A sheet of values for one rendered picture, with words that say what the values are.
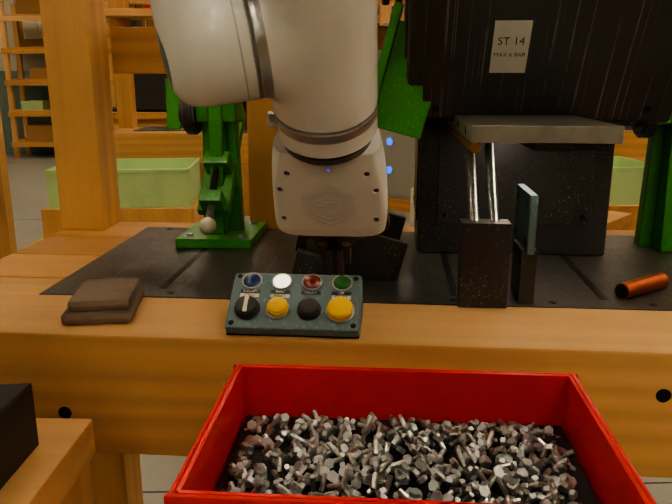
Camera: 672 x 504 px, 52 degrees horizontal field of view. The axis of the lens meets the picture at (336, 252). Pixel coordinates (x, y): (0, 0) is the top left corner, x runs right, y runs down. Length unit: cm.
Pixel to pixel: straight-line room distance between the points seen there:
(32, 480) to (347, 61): 43
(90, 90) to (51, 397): 72
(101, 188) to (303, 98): 97
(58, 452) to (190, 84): 37
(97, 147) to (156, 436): 73
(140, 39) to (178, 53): 100
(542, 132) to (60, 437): 57
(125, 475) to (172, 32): 129
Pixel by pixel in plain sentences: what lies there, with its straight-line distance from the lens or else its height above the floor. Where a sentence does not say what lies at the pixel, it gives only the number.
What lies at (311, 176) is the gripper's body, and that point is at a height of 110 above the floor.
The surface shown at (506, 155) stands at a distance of 112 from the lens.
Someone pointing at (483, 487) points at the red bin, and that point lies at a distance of 55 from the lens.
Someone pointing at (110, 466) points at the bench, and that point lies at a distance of 166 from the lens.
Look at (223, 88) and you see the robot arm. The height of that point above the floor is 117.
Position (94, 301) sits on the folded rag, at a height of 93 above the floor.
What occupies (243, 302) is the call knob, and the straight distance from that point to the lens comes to 77.
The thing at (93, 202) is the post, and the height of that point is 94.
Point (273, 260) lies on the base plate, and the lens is 109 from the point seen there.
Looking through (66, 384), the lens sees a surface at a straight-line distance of 86.
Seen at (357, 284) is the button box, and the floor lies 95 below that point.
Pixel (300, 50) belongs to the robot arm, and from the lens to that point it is 49.
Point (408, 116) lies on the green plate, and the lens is 94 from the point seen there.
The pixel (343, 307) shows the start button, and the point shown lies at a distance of 76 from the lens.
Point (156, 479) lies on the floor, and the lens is 225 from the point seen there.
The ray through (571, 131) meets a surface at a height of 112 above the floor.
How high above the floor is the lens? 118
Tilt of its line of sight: 14 degrees down
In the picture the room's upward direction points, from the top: straight up
